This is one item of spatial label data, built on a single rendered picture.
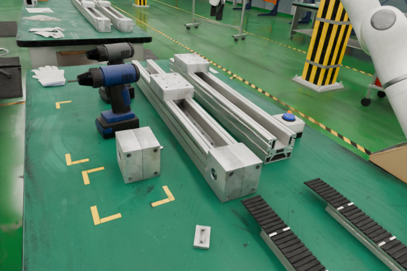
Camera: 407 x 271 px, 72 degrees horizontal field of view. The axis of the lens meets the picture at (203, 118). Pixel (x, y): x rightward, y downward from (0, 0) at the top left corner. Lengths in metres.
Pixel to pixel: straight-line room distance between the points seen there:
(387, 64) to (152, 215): 0.82
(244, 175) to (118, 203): 0.30
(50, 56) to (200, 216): 1.87
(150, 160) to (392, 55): 0.78
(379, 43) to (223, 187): 0.65
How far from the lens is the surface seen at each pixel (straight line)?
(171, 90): 0.95
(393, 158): 0.98
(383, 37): 1.02
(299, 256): 0.60
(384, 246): 0.70
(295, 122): 0.98
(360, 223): 0.71
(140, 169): 0.72
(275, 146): 0.85
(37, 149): 0.93
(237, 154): 0.69
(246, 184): 0.70
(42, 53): 2.31
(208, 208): 0.68
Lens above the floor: 1.26
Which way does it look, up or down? 28 degrees down
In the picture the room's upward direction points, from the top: 5 degrees clockwise
